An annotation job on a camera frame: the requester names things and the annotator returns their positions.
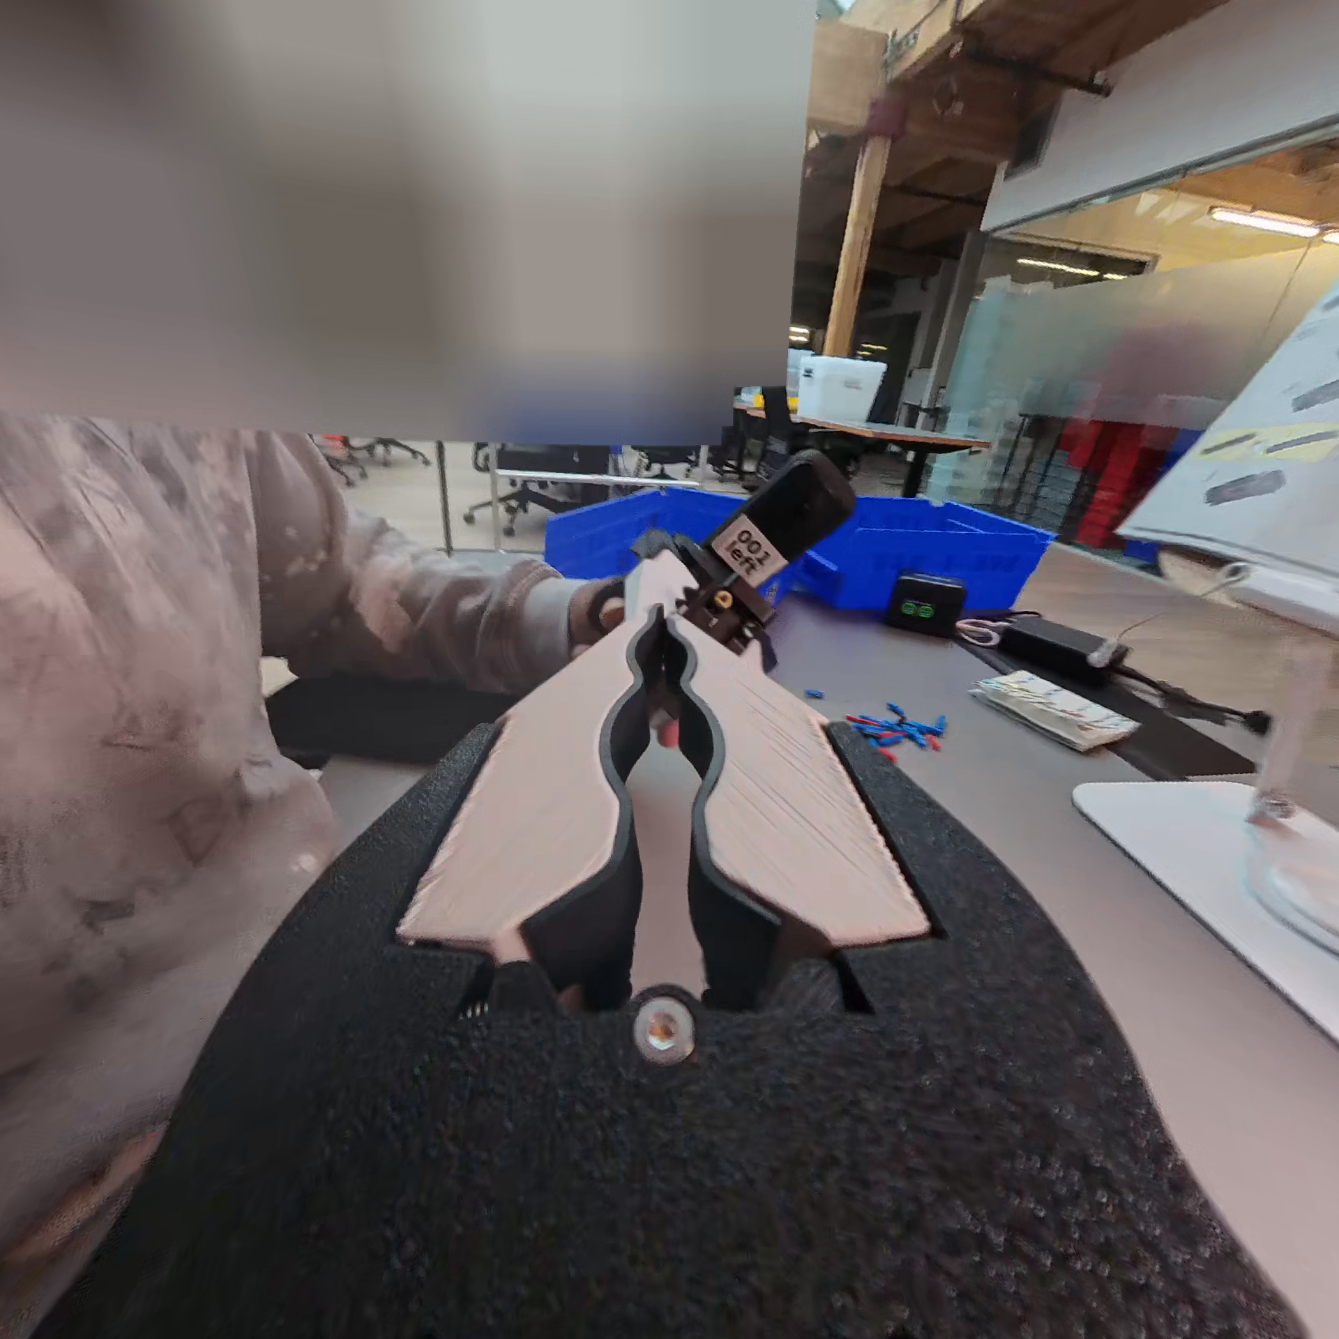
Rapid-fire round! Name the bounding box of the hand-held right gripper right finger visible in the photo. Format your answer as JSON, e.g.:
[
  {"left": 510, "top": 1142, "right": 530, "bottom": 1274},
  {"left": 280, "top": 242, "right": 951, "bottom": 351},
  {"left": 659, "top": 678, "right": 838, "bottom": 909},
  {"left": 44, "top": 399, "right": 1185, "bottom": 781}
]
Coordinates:
[{"left": 664, "top": 615, "right": 934, "bottom": 1012}]

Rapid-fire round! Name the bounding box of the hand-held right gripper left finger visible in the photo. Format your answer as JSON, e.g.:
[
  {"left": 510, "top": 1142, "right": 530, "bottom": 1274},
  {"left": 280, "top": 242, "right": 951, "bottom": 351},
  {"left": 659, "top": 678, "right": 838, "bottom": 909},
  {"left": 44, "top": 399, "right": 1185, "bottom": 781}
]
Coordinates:
[{"left": 395, "top": 608, "right": 669, "bottom": 1012}]

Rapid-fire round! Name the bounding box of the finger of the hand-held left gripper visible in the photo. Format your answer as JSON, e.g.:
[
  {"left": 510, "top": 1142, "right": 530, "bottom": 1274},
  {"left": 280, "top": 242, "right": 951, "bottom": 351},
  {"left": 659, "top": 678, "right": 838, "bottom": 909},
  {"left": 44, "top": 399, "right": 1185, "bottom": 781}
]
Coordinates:
[{"left": 624, "top": 550, "right": 698, "bottom": 631}]

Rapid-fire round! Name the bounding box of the blue bin with label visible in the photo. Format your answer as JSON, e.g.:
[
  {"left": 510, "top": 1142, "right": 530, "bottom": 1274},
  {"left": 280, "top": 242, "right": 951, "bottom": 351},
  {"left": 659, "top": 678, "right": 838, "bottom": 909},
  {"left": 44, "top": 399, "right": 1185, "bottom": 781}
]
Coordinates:
[{"left": 543, "top": 490, "right": 838, "bottom": 609}]

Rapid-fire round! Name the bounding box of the black toy brick assembly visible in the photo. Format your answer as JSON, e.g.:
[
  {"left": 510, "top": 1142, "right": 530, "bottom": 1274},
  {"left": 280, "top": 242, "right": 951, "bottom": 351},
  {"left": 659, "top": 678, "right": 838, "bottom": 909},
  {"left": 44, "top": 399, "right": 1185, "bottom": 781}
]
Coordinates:
[{"left": 669, "top": 569, "right": 784, "bottom": 676}]

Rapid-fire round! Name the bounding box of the person's left forearm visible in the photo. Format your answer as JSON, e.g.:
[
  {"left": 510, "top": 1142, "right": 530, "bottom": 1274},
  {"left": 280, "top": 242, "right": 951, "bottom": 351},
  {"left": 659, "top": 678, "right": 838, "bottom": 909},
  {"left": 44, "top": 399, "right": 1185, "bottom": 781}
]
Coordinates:
[{"left": 256, "top": 434, "right": 597, "bottom": 697}]

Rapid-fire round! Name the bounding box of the grey desk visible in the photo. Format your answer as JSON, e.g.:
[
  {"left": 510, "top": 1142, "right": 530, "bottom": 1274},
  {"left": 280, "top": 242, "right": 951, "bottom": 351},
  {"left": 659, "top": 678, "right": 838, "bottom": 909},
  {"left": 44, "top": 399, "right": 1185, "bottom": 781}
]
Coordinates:
[{"left": 0, "top": 539, "right": 1339, "bottom": 1339}]

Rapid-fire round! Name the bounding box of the person's left hand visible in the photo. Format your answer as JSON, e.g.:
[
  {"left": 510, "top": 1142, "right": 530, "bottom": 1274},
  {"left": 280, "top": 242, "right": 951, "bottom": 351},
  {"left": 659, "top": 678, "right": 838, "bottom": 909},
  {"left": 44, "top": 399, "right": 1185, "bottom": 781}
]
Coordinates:
[{"left": 567, "top": 579, "right": 631, "bottom": 663}]

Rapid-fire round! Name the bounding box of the black office chair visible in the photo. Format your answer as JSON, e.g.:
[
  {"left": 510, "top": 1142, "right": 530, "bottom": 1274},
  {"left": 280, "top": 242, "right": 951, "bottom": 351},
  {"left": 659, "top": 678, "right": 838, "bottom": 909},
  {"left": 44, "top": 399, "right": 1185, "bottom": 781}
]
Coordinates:
[
  {"left": 465, "top": 445, "right": 618, "bottom": 536},
  {"left": 747, "top": 388, "right": 801, "bottom": 483}
]

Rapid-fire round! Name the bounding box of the white storage box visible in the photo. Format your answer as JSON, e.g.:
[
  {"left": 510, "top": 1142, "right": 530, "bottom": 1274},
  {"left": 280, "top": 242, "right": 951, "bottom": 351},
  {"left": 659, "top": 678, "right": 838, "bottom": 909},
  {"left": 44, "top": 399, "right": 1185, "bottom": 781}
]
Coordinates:
[{"left": 795, "top": 354, "right": 887, "bottom": 424}]

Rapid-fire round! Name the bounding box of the wooden background table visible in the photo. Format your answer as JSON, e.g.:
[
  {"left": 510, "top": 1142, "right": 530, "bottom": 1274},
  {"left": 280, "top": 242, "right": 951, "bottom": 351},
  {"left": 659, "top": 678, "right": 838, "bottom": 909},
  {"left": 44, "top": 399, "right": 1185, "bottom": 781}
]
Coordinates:
[{"left": 731, "top": 392, "right": 994, "bottom": 498}]

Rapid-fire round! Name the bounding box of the pile of coloured pins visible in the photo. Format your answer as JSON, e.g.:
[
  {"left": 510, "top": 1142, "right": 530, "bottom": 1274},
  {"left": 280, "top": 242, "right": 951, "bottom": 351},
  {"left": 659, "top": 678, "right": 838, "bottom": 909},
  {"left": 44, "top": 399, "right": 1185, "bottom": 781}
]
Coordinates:
[{"left": 803, "top": 686, "right": 948, "bottom": 765}]

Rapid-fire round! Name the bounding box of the black device with green display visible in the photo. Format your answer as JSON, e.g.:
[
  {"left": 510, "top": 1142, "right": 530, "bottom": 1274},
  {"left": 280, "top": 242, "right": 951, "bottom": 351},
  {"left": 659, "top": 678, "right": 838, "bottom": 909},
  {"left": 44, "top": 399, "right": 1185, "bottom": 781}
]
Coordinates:
[{"left": 883, "top": 572, "right": 969, "bottom": 639}]

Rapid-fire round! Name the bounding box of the black chair armrest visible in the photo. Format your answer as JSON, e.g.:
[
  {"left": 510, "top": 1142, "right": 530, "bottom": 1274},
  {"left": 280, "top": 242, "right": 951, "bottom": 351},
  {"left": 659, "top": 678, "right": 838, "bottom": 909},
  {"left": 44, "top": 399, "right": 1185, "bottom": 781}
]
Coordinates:
[{"left": 261, "top": 670, "right": 524, "bottom": 770}]

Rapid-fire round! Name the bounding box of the wooden pillar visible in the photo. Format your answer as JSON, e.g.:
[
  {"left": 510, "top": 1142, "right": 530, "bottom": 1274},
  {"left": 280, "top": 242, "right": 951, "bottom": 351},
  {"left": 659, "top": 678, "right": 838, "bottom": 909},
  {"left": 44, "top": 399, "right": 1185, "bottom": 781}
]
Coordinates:
[{"left": 820, "top": 21, "right": 900, "bottom": 357}]

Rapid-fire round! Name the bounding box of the folded paper booklet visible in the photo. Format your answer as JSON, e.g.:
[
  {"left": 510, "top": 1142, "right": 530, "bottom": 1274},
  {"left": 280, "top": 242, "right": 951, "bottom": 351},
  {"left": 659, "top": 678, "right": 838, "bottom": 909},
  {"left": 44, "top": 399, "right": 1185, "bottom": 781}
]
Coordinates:
[{"left": 967, "top": 670, "right": 1141, "bottom": 753}]

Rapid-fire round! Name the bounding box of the black power adapter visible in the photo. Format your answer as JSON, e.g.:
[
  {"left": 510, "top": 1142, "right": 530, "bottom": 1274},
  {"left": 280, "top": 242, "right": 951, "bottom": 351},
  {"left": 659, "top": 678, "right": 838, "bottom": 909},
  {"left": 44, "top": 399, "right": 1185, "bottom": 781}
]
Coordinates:
[{"left": 997, "top": 615, "right": 1131, "bottom": 687}]

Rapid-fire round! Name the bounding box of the rack of storage drawers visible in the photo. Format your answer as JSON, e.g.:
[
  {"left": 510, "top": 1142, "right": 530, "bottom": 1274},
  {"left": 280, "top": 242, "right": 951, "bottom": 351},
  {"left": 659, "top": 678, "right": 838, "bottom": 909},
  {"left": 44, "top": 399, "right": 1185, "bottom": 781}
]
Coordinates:
[{"left": 1020, "top": 413, "right": 1225, "bottom": 556}]

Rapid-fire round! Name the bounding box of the book stand with white base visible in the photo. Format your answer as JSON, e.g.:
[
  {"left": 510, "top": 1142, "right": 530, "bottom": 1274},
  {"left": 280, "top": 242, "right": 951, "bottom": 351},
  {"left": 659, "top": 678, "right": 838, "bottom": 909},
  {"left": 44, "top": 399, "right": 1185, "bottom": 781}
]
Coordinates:
[{"left": 1071, "top": 544, "right": 1339, "bottom": 1047}]

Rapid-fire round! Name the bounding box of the person's grey sweatshirt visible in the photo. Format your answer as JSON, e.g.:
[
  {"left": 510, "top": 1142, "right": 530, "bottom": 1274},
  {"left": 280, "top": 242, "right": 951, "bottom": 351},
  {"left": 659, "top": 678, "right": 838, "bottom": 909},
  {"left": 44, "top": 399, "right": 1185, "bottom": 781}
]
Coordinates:
[{"left": 0, "top": 413, "right": 352, "bottom": 1309}]

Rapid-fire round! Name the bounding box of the open instruction manual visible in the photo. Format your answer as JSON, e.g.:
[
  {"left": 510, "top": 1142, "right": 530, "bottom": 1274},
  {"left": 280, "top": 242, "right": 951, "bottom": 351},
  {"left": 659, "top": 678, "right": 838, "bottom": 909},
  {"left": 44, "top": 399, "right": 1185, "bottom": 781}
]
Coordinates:
[{"left": 1114, "top": 308, "right": 1339, "bottom": 609}]

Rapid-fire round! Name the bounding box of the thin wire tether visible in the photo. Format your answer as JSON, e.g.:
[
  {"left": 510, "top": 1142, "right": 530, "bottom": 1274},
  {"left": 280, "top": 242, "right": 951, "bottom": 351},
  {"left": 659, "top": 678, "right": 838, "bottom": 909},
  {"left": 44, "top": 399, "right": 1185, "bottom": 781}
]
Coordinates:
[{"left": 1085, "top": 563, "right": 1254, "bottom": 671}]

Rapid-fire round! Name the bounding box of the black power cable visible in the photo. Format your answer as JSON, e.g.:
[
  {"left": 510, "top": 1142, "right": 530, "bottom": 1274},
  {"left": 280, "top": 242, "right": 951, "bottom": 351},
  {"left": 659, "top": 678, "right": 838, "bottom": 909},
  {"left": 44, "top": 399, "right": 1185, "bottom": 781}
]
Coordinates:
[{"left": 1118, "top": 663, "right": 1272, "bottom": 738}]

